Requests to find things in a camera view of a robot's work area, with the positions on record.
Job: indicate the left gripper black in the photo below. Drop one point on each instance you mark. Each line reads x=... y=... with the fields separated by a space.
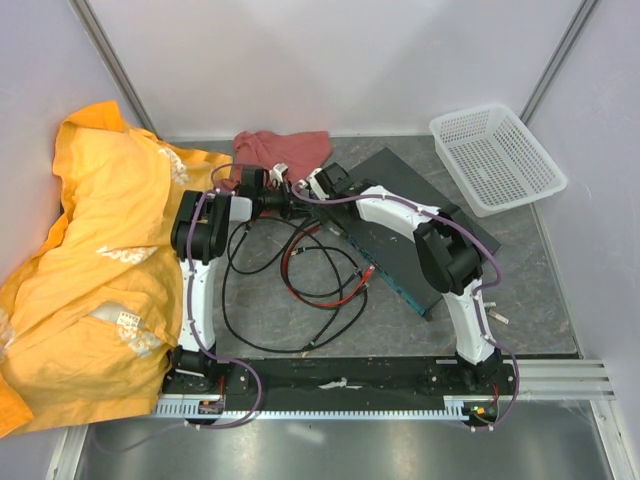
x=285 y=201

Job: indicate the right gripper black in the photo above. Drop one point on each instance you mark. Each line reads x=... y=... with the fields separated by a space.
x=325 y=212

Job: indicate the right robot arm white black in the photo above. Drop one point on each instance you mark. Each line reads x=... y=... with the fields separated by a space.
x=449 y=254

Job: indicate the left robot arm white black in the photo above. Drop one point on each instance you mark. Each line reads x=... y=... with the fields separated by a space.
x=199 y=238

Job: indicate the red cloth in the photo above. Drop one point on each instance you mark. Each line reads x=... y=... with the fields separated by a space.
x=255 y=153

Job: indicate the white plastic basket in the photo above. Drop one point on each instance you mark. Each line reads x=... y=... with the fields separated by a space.
x=493 y=158

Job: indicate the orange cloth bag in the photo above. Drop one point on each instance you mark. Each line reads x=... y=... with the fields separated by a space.
x=88 y=321

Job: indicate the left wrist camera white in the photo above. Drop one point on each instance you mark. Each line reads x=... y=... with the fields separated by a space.
x=278 y=174

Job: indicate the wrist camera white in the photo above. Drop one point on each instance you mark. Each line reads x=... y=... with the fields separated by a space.
x=278 y=174
x=314 y=185

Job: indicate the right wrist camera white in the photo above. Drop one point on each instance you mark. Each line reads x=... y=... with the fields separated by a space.
x=314 y=185

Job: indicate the dark network switch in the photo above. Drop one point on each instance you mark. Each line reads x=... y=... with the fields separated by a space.
x=392 y=254

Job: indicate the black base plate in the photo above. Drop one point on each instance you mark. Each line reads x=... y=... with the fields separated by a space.
x=343 y=382

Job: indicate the white cable duct rail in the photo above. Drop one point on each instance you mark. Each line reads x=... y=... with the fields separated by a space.
x=194 y=408

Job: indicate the aluminium frame rail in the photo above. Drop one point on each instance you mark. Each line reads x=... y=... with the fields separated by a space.
x=564 y=379

